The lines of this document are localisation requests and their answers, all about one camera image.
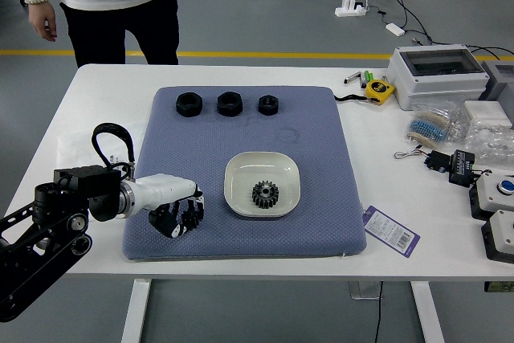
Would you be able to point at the white black control box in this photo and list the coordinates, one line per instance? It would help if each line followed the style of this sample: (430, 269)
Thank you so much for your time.
(502, 234)

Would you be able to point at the white square dish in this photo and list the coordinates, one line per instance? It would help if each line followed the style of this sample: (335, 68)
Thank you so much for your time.
(277, 170)

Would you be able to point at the small black gear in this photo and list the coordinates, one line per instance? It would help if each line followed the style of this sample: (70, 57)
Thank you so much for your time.
(193, 219)

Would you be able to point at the clear printed plastic bag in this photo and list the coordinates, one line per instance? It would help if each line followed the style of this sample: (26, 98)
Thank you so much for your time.
(72, 146)

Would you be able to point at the blue-grey padded mat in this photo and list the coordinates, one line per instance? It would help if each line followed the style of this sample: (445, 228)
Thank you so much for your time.
(241, 130)

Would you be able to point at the person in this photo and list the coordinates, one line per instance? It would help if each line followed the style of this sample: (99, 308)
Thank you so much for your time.
(116, 5)

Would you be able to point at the control box with blue button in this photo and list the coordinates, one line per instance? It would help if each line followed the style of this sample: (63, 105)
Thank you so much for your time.
(492, 196)

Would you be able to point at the dark grey box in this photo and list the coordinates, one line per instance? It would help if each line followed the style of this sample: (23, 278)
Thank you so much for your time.
(500, 86)

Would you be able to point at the white foam box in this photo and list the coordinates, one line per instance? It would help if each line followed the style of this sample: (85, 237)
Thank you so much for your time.
(486, 112)

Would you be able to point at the purple barcode tag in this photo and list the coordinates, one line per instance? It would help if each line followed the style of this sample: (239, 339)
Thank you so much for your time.
(389, 230)

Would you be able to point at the yellow tape measure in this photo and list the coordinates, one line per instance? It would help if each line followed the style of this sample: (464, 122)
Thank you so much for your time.
(379, 91)

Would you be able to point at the white power strip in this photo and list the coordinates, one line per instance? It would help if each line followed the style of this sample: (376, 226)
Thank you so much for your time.
(349, 10)

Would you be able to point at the grey electrical enclosure box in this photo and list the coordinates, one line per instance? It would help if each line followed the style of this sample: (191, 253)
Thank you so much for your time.
(437, 86)

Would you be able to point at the white power adapter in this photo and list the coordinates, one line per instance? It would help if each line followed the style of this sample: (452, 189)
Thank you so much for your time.
(395, 29)

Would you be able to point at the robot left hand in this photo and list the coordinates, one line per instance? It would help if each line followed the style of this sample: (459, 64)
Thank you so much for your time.
(164, 190)

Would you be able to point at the grey metal bracket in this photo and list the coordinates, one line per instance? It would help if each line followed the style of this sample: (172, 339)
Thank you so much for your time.
(361, 291)

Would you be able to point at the small black hex nut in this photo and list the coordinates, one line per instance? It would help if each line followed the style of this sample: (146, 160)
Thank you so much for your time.
(268, 111)

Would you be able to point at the large black gear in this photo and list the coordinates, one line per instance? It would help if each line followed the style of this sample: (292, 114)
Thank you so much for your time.
(261, 200)

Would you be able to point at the white table leg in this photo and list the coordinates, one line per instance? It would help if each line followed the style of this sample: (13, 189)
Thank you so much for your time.
(134, 315)
(427, 315)

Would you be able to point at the clear bag of parts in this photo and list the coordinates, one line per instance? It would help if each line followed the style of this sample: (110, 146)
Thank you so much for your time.
(490, 144)

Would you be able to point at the person's right hand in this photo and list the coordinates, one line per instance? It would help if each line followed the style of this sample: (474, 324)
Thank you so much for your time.
(42, 21)

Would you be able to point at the clear bag of resistors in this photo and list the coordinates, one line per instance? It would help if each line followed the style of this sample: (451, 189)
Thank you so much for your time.
(431, 126)

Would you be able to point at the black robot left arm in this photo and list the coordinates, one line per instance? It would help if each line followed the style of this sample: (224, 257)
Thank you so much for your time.
(88, 186)

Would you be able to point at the black electronic module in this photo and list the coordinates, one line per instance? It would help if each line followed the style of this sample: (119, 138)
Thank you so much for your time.
(462, 168)

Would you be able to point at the dark box under table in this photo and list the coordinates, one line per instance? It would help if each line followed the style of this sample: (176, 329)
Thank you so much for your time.
(498, 287)

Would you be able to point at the big black hex nut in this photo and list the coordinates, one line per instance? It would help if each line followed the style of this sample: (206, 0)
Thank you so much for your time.
(229, 112)
(188, 113)

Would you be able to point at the small black servo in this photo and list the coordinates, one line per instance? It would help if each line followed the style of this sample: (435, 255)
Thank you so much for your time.
(438, 161)

